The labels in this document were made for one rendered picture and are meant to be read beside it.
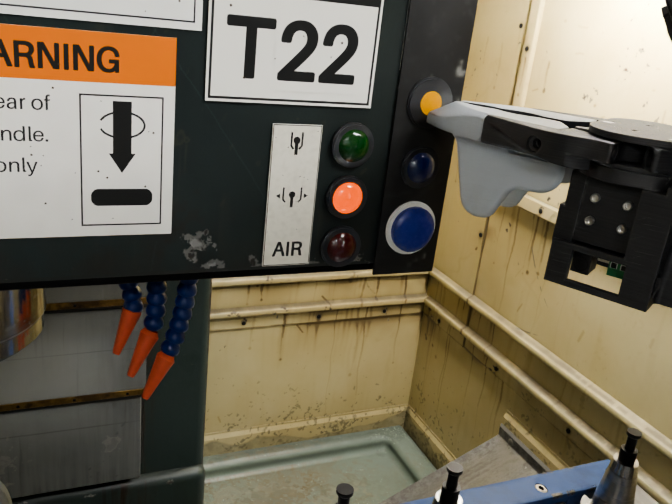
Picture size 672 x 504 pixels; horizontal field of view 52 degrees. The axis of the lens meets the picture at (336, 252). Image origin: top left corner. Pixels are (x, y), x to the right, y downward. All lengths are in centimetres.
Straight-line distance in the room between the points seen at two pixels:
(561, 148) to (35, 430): 101
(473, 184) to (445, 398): 143
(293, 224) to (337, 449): 150
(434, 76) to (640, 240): 16
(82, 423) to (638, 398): 93
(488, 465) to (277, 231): 121
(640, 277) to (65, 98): 29
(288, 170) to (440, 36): 12
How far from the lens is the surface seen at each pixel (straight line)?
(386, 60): 42
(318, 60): 40
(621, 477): 81
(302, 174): 41
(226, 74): 38
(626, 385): 132
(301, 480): 181
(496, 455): 158
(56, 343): 114
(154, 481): 134
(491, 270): 158
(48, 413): 121
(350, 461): 189
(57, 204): 38
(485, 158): 39
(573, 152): 35
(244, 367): 170
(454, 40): 43
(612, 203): 37
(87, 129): 37
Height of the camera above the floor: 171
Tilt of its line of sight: 20 degrees down
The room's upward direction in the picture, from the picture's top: 7 degrees clockwise
